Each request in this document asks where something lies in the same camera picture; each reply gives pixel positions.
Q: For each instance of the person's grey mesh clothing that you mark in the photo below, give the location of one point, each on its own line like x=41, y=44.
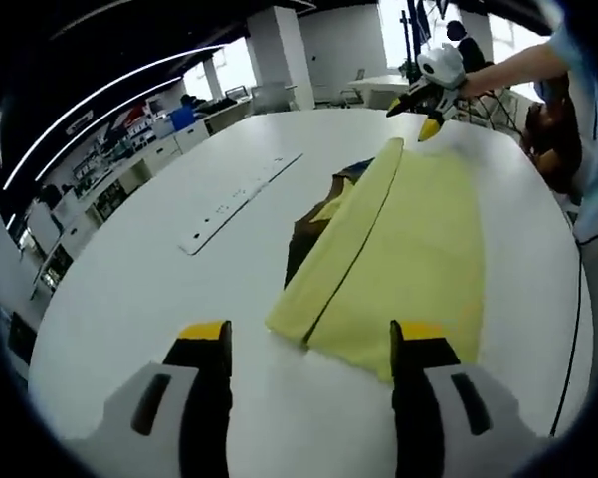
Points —
x=597, y=299

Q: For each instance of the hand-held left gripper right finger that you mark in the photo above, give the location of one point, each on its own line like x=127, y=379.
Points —
x=418, y=368

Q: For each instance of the yellow blue grey garment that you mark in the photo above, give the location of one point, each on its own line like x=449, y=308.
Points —
x=428, y=239

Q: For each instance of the white table cover plate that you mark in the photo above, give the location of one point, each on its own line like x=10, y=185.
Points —
x=229, y=209

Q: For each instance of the person's right hand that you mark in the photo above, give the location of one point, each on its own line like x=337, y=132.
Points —
x=475, y=82

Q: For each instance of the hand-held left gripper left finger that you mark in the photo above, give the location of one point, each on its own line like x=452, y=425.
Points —
x=204, y=368

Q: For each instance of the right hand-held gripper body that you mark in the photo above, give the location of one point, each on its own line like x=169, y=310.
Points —
x=440, y=65

